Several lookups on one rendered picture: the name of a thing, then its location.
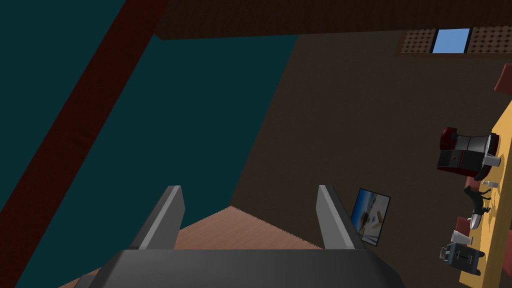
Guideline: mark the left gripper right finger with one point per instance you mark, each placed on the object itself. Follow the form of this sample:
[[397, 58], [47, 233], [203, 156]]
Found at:
[[334, 222]]

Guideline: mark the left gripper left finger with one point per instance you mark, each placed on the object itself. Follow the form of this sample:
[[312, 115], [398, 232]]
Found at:
[[164, 222]]

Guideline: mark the yellow wooden table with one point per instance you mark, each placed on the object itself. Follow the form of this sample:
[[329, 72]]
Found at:
[[496, 224]]

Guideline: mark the window with patterned shutters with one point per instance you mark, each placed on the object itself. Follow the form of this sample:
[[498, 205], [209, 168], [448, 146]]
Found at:
[[451, 40]]

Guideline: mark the framed wall picture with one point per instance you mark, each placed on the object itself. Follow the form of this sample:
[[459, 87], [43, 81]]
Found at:
[[370, 216]]

